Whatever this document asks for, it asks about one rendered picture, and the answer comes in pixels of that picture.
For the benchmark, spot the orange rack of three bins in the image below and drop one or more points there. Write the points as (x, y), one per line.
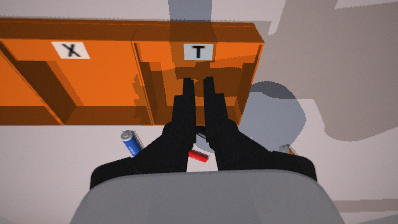
(59, 60)

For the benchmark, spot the blue aa battery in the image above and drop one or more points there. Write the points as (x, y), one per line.
(130, 142)

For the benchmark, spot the orange battery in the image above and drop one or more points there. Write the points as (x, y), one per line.
(285, 149)

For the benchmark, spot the black aa battery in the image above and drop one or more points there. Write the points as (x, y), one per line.
(200, 131)

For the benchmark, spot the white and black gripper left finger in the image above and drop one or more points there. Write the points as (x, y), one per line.
(166, 154)

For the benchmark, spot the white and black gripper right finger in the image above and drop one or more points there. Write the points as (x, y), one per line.
(236, 151)

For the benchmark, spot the red battery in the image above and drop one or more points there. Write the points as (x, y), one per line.
(198, 156)

